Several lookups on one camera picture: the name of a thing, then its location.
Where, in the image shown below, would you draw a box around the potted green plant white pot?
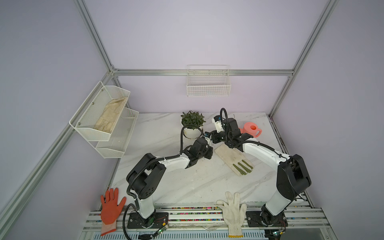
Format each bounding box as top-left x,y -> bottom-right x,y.
181,111 -> 206,140

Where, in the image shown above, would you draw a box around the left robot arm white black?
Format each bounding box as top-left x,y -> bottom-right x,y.
126,138 -> 213,220

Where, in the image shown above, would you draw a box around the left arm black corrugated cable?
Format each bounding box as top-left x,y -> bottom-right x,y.
122,124 -> 205,240

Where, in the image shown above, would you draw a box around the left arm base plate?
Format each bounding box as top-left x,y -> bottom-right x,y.
125,212 -> 169,229

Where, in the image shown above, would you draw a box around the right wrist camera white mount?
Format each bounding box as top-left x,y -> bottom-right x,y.
212,115 -> 224,133

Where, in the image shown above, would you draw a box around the lower white mesh shelf basket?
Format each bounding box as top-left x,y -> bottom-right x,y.
96,108 -> 139,159

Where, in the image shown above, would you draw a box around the white mesh shelf basket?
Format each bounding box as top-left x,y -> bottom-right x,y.
96,108 -> 139,159
69,82 -> 131,142

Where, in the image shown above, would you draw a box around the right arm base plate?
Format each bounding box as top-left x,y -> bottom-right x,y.
246,211 -> 288,228

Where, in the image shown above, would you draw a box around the red rubber glove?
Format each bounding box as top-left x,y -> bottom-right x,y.
100,188 -> 126,237

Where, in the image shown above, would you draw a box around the white wire wall basket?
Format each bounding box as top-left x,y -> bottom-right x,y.
187,65 -> 232,97

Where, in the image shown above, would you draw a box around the beige cloth in basket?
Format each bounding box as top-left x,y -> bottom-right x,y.
94,97 -> 128,134

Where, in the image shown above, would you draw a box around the beige glove green fingers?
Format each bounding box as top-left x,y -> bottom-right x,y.
215,144 -> 254,176

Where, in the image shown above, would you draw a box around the white knit glove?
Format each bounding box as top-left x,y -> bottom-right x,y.
215,192 -> 247,238

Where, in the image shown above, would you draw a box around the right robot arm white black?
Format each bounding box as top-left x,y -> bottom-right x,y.
206,116 -> 312,226

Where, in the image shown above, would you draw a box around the upper white mesh shelf basket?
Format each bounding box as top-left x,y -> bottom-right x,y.
69,82 -> 131,142

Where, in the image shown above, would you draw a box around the pink watering can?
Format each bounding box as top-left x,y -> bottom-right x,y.
240,122 -> 263,138

